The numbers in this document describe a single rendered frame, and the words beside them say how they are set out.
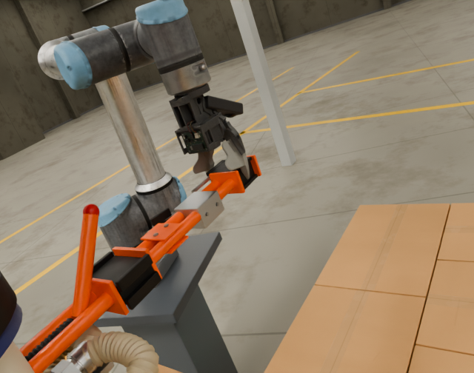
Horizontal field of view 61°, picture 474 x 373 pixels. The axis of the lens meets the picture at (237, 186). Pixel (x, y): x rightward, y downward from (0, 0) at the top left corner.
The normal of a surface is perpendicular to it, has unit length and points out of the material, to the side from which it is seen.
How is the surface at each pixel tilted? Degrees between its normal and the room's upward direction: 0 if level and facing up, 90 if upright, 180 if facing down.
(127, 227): 90
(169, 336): 90
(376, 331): 0
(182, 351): 90
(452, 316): 0
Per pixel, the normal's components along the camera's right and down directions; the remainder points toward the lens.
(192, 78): 0.36, 0.24
